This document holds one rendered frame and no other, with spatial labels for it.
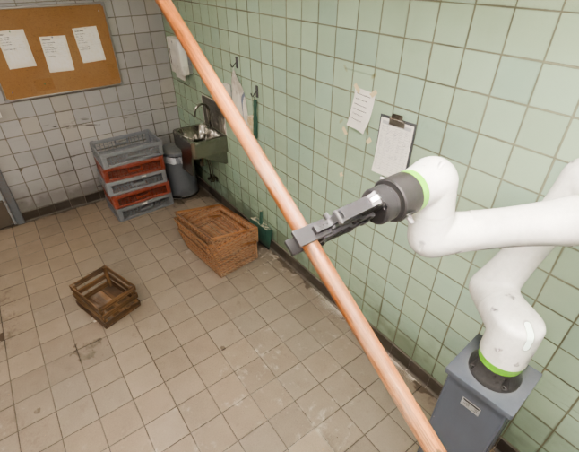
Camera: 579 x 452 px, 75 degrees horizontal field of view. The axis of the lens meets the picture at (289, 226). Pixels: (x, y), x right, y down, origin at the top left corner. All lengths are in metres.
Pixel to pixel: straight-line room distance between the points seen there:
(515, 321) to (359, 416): 1.55
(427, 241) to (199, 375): 2.10
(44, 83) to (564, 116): 4.00
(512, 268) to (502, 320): 0.16
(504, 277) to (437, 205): 0.48
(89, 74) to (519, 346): 4.11
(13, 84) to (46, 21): 0.63
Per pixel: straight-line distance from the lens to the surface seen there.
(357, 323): 0.64
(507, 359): 1.25
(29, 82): 4.37
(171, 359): 2.87
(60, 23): 4.33
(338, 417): 2.55
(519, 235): 0.96
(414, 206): 0.79
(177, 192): 4.49
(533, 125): 1.73
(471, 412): 1.43
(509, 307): 1.23
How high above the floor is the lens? 2.23
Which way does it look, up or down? 35 degrees down
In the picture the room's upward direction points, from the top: straight up
